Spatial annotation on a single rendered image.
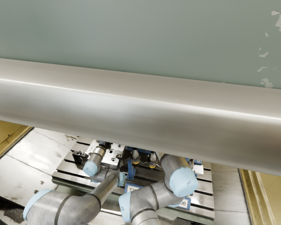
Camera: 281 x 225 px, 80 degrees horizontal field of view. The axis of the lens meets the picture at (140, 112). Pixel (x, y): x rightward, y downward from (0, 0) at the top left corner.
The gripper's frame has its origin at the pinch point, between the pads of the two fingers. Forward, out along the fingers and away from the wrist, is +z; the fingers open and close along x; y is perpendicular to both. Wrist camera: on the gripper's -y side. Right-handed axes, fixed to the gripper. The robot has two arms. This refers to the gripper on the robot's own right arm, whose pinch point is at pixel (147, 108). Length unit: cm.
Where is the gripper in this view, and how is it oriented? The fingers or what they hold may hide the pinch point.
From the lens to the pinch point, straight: 70.2
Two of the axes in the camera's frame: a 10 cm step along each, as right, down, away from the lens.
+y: 0.0, 7.8, 6.2
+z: -2.7, -6.0, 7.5
